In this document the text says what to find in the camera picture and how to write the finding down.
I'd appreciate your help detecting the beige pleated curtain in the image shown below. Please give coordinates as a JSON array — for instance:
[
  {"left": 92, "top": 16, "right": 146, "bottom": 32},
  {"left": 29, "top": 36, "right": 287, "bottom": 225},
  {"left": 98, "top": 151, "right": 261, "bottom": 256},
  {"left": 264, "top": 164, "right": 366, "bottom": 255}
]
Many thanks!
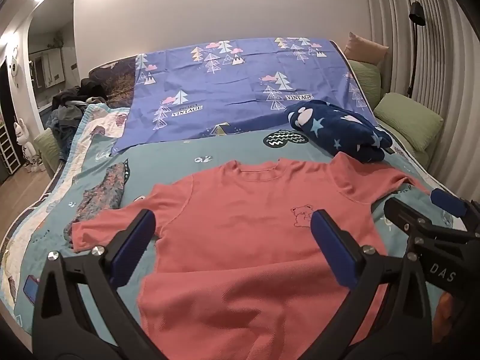
[{"left": 362, "top": 0, "right": 480, "bottom": 203}]

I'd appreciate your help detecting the pink t-shirt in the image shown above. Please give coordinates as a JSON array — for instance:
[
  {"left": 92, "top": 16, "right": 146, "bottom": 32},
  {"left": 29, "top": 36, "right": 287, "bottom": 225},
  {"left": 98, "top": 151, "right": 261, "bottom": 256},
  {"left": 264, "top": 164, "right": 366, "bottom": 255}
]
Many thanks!
[{"left": 70, "top": 152, "right": 432, "bottom": 360}]

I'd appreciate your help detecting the navy star fleece garment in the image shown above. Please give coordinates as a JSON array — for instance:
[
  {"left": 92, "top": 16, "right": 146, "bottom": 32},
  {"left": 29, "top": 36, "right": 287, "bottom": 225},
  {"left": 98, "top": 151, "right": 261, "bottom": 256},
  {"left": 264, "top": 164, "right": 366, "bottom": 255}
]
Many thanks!
[{"left": 287, "top": 100, "right": 394, "bottom": 164}]

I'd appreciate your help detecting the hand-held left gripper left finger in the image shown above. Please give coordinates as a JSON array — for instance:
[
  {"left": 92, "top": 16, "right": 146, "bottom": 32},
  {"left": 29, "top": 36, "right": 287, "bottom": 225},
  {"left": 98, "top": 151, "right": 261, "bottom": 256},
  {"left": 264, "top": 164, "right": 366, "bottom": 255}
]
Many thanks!
[{"left": 32, "top": 209, "right": 160, "bottom": 360}]

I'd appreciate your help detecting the dark brown printed blanket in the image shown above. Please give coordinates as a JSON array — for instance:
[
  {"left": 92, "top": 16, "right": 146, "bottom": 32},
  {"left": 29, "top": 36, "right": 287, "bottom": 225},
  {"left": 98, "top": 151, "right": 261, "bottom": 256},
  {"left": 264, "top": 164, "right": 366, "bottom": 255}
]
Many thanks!
[{"left": 89, "top": 55, "right": 136, "bottom": 107}]

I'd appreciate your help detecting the white ladder rack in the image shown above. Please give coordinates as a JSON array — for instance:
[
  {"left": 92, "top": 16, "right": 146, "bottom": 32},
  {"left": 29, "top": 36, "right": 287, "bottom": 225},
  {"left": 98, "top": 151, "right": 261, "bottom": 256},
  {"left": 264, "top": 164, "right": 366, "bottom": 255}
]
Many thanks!
[{"left": 0, "top": 120, "right": 19, "bottom": 175}]

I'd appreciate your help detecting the beige pillow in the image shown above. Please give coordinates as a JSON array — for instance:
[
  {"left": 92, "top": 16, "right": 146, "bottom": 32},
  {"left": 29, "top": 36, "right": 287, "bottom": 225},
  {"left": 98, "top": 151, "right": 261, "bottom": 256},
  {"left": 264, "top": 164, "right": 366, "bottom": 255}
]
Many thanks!
[{"left": 344, "top": 32, "right": 390, "bottom": 66}]

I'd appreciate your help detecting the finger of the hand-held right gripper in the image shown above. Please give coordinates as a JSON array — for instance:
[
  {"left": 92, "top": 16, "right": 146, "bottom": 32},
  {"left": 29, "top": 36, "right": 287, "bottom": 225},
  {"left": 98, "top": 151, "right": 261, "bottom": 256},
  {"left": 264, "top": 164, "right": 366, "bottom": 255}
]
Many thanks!
[
  {"left": 430, "top": 188, "right": 480, "bottom": 233},
  {"left": 383, "top": 197, "right": 480, "bottom": 241}
]

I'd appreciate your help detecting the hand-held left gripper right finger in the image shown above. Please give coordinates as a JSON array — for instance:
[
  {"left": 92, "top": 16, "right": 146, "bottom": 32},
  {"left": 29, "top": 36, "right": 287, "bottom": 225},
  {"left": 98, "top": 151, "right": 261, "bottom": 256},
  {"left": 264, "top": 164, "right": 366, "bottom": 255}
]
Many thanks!
[{"left": 310, "top": 209, "right": 434, "bottom": 360}]

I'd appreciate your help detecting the purple tree print sheet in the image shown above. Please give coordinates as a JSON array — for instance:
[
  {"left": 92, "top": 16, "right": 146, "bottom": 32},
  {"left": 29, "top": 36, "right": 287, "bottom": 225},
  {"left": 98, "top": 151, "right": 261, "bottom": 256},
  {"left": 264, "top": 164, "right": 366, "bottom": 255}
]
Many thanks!
[{"left": 112, "top": 37, "right": 379, "bottom": 154}]

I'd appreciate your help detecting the large green pillow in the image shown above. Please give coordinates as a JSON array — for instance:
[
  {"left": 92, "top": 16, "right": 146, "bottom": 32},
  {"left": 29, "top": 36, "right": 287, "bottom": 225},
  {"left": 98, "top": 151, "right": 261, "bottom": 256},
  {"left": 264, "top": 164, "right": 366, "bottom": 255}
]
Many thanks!
[{"left": 373, "top": 92, "right": 444, "bottom": 154}]

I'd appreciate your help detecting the floral patterned garment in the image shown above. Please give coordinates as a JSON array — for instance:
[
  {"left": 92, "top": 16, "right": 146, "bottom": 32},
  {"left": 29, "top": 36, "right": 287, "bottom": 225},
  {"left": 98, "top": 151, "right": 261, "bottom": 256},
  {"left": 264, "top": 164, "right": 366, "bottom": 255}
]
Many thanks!
[{"left": 64, "top": 161, "right": 128, "bottom": 248}]

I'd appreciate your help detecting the white cabinet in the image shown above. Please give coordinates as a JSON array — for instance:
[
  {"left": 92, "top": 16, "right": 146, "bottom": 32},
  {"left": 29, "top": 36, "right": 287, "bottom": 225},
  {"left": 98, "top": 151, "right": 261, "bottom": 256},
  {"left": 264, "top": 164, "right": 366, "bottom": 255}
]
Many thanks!
[{"left": 30, "top": 47, "right": 77, "bottom": 91}]

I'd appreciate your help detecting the white bear figurine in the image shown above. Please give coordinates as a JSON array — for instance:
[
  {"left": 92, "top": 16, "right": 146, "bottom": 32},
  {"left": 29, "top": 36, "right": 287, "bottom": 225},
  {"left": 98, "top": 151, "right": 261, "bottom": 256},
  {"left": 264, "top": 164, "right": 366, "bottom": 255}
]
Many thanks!
[{"left": 13, "top": 118, "right": 44, "bottom": 173}]

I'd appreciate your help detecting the pile of dark clothes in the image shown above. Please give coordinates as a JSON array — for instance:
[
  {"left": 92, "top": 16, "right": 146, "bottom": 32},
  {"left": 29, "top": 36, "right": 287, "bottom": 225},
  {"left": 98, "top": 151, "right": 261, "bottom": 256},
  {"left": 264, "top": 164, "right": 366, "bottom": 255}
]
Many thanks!
[{"left": 49, "top": 77, "right": 109, "bottom": 158}]

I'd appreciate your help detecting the small green pillow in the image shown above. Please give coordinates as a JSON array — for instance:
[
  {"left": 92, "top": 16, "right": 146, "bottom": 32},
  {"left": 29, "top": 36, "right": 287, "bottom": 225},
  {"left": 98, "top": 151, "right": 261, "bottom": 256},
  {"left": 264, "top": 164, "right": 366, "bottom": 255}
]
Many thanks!
[{"left": 347, "top": 60, "right": 383, "bottom": 111}]

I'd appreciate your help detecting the white blue-edged quilt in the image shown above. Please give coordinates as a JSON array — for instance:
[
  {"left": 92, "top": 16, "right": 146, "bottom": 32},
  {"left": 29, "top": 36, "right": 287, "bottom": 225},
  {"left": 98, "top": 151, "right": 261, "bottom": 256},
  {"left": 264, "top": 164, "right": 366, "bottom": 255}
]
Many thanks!
[{"left": 0, "top": 103, "right": 432, "bottom": 316}]

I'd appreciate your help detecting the black floor lamp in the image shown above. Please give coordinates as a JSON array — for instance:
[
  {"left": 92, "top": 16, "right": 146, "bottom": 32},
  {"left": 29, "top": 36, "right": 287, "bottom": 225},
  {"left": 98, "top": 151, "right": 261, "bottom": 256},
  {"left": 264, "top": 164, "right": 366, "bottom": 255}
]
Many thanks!
[{"left": 406, "top": 1, "right": 426, "bottom": 98}]

